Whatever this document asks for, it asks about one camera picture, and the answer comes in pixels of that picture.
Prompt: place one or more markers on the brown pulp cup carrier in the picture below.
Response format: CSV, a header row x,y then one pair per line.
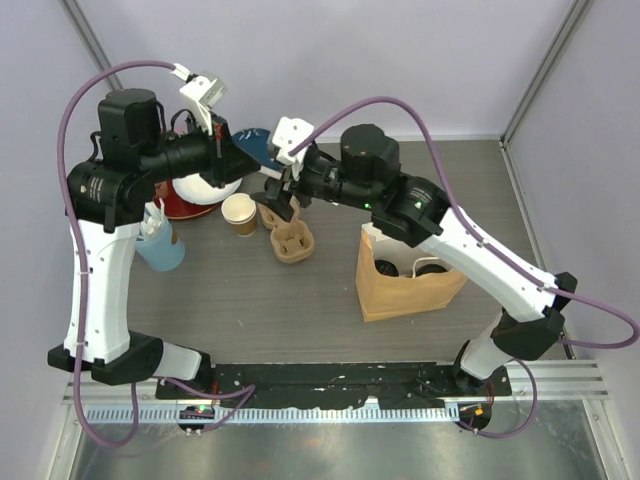
x,y
292,241

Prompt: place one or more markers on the stacked brown paper cups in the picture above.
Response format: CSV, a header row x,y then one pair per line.
x,y
239,211

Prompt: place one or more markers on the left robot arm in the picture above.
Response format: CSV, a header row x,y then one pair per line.
x,y
134,150

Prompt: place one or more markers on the red round tray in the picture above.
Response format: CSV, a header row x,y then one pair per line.
x,y
175,207

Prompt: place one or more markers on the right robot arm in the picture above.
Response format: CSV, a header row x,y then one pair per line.
x,y
415,211

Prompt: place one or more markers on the black coffee lid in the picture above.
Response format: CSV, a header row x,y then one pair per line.
x,y
386,268
430,269

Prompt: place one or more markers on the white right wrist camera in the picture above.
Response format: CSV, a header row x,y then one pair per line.
x,y
287,135

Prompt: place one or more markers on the brown paper bag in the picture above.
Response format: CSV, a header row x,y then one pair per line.
x,y
383,297

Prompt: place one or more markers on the aluminium rail frame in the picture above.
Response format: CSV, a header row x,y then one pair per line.
x,y
535,384

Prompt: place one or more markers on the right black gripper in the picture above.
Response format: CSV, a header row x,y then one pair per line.
x,y
279,196

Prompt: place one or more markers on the white paper plate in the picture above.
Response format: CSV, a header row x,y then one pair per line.
x,y
195,190

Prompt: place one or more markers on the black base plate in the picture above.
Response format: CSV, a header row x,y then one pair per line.
x,y
338,386

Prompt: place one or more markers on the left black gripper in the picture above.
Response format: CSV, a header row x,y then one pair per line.
x,y
226,161

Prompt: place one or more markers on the light blue holder cup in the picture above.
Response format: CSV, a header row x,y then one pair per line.
x,y
163,251

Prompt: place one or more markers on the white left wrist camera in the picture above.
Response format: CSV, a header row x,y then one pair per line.
x,y
201,93

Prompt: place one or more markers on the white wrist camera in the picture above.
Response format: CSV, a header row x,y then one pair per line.
x,y
201,93
287,135

